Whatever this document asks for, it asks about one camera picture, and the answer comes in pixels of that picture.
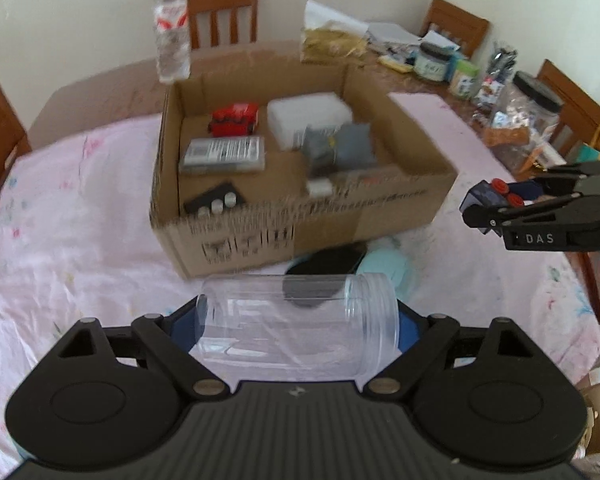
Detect clear plastic jar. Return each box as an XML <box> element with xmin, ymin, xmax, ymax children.
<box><xmin>194</xmin><ymin>272</ymin><xmax>401</xmax><ymax>381</ymax></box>

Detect pink floral tablecloth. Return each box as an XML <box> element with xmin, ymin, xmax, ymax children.
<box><xmin>0</xmin><ymin>92</ymin><xmax>600</xmax><ymax>476</ymax></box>

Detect brown cardboard box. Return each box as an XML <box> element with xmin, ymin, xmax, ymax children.
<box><xmin>149</xmin><ymin>52</ymin><xmax>458</xmax><ymax>281</ymax></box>

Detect dark-lid glass jar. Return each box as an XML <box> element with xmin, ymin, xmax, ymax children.
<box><xmin>412</xmin><ymin>42</ymin><xmax>456</xmax><ymax>82</ymax></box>

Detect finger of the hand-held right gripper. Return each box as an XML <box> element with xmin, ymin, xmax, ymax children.
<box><xmin>527</xmin><ymin>160</ymin><xmax>600</xmax><ymax>183</ymax></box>
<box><xmin>460</xmin><ymin>185</ymin><xmax>583</xmax><ymax>235</ymax></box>

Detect stack of grey papers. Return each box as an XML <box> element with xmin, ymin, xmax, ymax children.
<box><xmin>365</xmin><ymin>22</ymin><xmax>423</xmax><ymax>53</ymax></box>

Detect silver labelled flat box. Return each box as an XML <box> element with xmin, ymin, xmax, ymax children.
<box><xmin>179</xmin><ymin>136</ymin><xmax>267</xmax><ymax>176</ymax></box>

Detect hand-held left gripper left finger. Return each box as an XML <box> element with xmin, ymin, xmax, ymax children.
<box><xmin>55</xmin><ymin>300</ymin><xmax>227</xmax><ymax>401</ymax></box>

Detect orange snack packet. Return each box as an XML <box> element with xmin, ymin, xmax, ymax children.
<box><xmin>481</xmin><ymin>125</ymin><xmax>530</xmax><ymax>148</ymax></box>

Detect large black-lid clear jar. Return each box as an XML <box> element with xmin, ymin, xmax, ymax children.
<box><xmin>490</xmin><ymin>71</ymin><xmax>565</xmax><ymax>176</ymax></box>

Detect white folded paper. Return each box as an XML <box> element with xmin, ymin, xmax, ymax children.
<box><xmin>422</xmin><ymin>30</ymin><xmax>461</xmax><ymax>53</ymax></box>

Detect black jar lid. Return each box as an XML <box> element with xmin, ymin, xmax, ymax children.
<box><xmin>284</xmin><ymin>242</ymin><xmax>368</xmax><ymax>311</ymax></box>

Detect black block with white caps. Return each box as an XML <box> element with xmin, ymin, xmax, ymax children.
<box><xmin>182</xmin><ymin>180</ymin><xmax>247</xmax><ymax>216</ymax></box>

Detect white plastic box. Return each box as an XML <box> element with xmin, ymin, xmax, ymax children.
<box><xmin>266</xmin><ymin>92</ymin><xmax>353</xmax><ymax>151</ymax></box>

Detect small green-lid jar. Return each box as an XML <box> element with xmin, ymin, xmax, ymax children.
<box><xmin>449</xmin><ymin>58</ymin><xmax>480</xmax><ymax>99</ymax></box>

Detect clear plastic water bottle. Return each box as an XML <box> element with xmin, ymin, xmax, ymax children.
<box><xmin>152</xmin><ymin>0</ymin><xmax>192</xmax><ymax>85</ymax></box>

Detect gold tissue pack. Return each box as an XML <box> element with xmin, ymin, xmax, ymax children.
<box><xmin>300</xmin><ymin>0</ymin><xmax>371</xmax><ymax>63</ymax></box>

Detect grey pouch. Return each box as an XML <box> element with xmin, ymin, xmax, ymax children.
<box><xmin>301</xmin><ymin>122</ymin><xmax>378</xmax><ymax>178</ymax></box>

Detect yellow notepad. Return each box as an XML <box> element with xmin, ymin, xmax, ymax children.
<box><xmin>378</xmin><ymin>55</ymin><xmax>413</xmax><ymax>72</ymax></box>

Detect clear bag of pens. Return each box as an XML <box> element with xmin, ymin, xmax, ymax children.
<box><xmin>472</xmin><ymin>42</ymin><xmax>518</xmax><ymax>116</ymax></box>

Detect red toy train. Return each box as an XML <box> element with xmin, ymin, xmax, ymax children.
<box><xmin>208</xmin><ymin>101</ymin><xmax>259</xmax><ymax>137</ymax></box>

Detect light teal soft item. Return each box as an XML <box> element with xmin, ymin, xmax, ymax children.
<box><xmin>356</xmin><ymin>237</ymin><xmax>415</xmax><ymax>301</ymax></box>

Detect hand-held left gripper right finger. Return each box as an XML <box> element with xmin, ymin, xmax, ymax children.
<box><xmin>361</xmin><ymin>300</ymin><xmax>533</xmax><ymax>397</ymax></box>

